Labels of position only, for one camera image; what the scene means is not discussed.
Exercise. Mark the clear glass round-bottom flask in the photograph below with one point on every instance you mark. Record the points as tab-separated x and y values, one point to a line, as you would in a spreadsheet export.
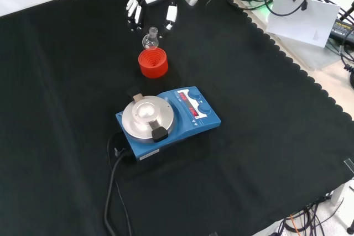
150	40

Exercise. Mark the heater with blue base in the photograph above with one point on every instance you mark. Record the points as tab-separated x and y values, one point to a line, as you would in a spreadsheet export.
166	117

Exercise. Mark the black bench cloth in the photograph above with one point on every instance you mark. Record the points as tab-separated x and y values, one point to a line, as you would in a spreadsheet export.
155	125

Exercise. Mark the black power adapter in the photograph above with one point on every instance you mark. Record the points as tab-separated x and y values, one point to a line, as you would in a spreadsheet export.
341	29

